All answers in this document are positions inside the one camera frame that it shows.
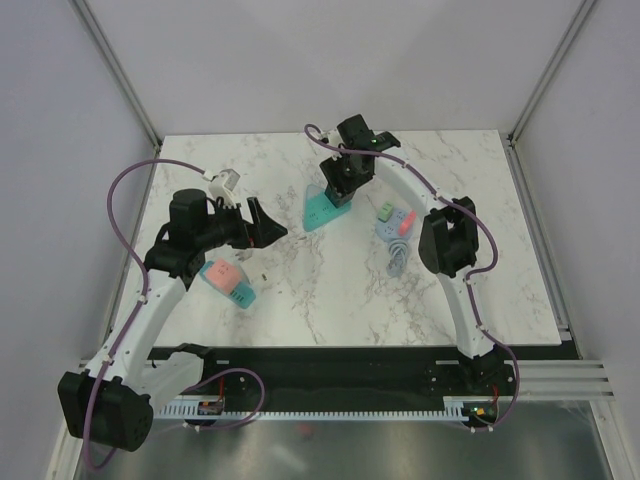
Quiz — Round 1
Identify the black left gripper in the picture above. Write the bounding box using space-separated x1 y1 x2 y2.
196 197 286 252

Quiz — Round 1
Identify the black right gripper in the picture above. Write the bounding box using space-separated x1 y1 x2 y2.
318 149 372 201

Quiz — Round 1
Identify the teal triangular power strip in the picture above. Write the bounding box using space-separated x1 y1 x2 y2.
303 184 351 232

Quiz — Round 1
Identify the green cube plug adapter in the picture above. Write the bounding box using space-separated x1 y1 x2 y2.
377 202 394 223

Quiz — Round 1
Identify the pink cube socket adapter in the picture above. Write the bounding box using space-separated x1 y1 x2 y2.
204 259 243 294

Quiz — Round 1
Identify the coral square adapter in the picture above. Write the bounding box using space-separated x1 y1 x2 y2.
397 211 416 237

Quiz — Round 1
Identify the blue round power strip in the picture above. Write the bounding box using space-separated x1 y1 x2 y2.
375 208 413 278

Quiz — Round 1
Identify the black cube socket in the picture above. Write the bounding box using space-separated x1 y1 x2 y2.
325 185 354 209

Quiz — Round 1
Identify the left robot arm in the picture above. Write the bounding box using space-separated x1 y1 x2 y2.
58 189 288 452

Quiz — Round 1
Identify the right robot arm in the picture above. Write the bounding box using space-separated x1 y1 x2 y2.
304 115 520 397

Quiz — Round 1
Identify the white charger adapter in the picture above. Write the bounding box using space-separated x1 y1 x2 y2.
243 264 268 285

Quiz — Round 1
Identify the teal rectangular power strip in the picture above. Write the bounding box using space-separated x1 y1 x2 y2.
199 262 256 309

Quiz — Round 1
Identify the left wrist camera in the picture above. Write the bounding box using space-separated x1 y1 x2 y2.
202 169 240 208

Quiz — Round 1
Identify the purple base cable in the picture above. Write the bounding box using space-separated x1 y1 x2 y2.
182 368 265 434

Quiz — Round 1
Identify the white slotted cable duct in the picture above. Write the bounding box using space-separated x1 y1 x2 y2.
155 396 469 422

